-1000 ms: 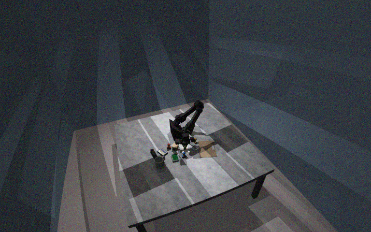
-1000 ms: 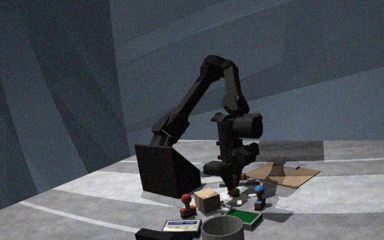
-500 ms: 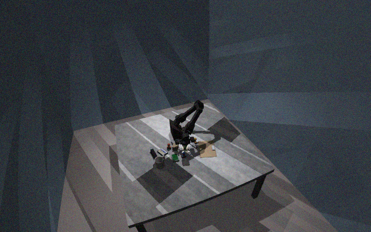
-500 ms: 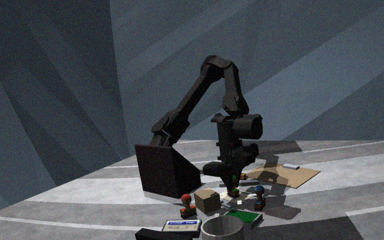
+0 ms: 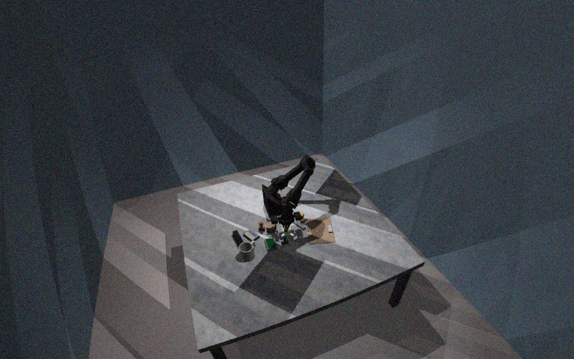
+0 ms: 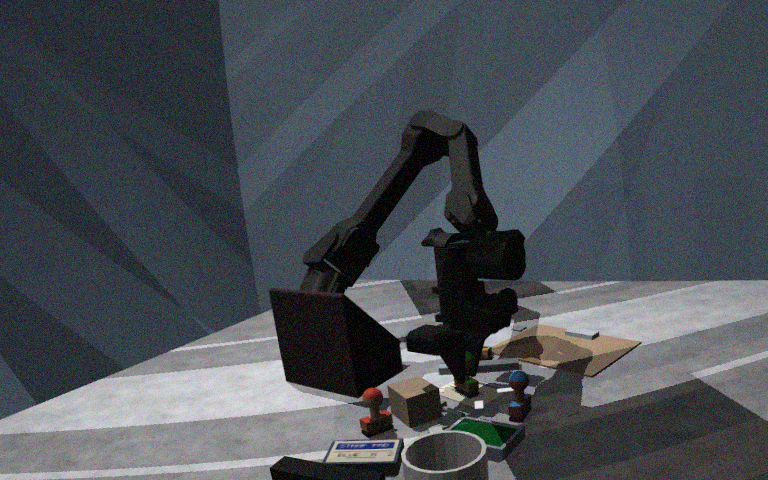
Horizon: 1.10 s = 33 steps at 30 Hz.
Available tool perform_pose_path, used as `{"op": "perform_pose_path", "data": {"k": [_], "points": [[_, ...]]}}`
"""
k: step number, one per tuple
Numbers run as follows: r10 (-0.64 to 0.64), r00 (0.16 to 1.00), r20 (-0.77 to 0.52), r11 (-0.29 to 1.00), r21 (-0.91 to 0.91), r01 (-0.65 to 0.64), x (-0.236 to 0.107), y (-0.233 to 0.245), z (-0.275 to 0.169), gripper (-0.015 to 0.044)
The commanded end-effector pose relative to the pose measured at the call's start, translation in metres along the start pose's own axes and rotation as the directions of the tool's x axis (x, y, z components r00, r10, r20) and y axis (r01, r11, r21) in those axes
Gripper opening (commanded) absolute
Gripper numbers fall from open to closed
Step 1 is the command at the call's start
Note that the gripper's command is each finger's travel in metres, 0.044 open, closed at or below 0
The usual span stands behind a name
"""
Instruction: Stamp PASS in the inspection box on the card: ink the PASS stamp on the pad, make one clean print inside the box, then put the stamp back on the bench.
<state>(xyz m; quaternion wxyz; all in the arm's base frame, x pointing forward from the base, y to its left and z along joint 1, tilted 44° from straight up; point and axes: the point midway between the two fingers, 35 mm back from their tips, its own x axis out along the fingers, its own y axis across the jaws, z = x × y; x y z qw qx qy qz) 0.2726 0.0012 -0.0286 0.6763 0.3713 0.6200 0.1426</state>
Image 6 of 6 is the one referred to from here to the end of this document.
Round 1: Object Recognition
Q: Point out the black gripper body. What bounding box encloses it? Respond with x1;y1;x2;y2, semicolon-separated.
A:
406;277;484;356

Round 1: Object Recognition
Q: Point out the black stamp pad tin with white and blue label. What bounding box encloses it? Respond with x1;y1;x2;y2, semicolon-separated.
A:
322;438;404;476

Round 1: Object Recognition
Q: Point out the tan cardboard box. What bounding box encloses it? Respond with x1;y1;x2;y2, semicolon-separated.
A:
387;376;442;428

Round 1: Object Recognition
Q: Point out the dark grey flat bar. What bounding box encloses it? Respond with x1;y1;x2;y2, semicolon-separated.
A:
439;358;519;375

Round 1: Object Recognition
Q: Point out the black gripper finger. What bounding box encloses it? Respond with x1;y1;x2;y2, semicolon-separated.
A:
440;341;472;384
464;330;489;377

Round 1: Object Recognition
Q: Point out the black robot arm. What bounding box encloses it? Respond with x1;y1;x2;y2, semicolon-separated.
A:
299;110;526;335

